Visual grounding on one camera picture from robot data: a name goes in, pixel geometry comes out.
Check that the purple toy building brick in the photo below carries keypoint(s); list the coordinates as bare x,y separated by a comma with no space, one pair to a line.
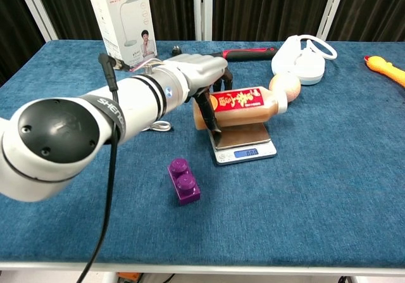
184,185

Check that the white metal frame post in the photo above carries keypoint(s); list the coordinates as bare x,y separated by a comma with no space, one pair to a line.
204,9

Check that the white folding desk lamp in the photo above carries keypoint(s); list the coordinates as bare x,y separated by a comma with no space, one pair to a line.
300,61

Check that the white desk lamp box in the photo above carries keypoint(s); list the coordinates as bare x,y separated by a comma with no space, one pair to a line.
125,20

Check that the yellow rubber chicken toy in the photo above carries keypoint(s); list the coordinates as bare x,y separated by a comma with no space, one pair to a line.
384,69

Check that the black red claw hammer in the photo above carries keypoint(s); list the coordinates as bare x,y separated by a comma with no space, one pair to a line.
250,54

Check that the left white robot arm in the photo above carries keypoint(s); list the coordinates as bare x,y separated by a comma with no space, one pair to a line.
82,124

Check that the orange object under table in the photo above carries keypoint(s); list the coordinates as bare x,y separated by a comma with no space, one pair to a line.
128,277

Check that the silver digital kitchen scale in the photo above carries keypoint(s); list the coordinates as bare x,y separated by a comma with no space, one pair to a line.
243,143

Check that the milk tea bottle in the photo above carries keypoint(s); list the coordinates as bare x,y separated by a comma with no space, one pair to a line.
243,107

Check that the pink foam ball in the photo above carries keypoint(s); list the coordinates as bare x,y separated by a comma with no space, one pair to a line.
289,85

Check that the white table leg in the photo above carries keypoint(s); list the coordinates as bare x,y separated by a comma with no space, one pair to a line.
107,277

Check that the blue velvet table cloth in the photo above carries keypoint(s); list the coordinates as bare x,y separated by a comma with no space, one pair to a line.
253,216

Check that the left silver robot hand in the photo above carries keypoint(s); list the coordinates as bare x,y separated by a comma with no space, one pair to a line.
202,71

